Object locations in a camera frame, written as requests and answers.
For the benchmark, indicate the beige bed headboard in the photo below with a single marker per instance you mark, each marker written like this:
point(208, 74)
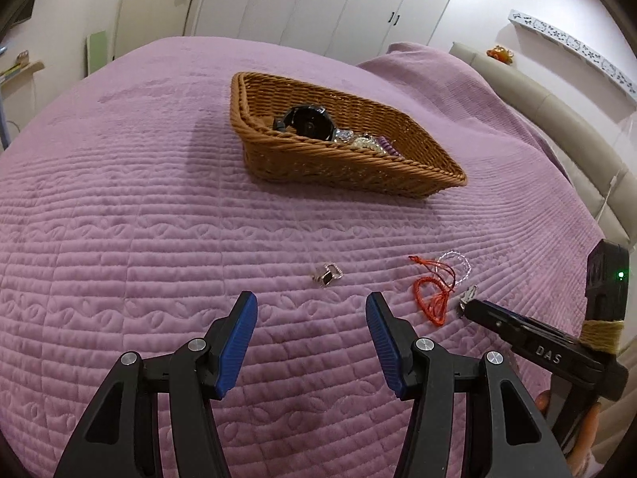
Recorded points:
point(557, 109)

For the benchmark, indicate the silver hair clip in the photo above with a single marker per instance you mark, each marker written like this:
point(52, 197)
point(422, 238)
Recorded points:
point(468, 298)

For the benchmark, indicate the white patterned wall shelf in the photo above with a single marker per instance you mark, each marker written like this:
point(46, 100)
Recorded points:
point(577, 45)

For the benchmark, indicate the white wardrobe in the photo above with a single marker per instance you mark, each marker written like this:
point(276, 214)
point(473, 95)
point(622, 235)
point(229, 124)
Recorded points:
point(323, 0)

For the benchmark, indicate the white and blue desk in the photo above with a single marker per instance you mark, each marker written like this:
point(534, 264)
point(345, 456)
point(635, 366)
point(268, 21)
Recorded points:
point(25, 68)

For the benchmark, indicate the person's right hand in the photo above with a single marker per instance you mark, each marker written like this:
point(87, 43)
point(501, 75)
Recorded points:
point(589, 430)

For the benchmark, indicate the white door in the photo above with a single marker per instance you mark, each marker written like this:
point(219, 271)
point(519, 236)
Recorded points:
point(154, 5)

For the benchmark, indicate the orange plush toy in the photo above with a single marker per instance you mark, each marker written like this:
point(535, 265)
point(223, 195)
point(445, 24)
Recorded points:
point(500, 55)

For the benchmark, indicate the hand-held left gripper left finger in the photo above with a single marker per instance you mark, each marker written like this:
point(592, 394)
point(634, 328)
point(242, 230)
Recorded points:
point(238, 343)

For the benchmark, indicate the brown wicker basket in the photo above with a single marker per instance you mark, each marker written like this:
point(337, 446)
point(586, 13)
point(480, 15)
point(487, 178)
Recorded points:
point(348, 164)

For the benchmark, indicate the black wristwatch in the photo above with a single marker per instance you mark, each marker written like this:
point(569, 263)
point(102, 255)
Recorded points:
point(306, 122)

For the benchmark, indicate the green board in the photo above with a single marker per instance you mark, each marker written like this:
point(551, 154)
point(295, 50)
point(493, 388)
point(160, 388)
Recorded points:
point(97, 52)

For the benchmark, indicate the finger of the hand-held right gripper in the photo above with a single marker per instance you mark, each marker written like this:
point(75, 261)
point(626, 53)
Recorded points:
point(512, 314)
point(490, 319)

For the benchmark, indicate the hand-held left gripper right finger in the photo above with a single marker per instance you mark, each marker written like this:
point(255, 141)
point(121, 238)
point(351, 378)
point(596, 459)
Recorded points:
point(385, 343)

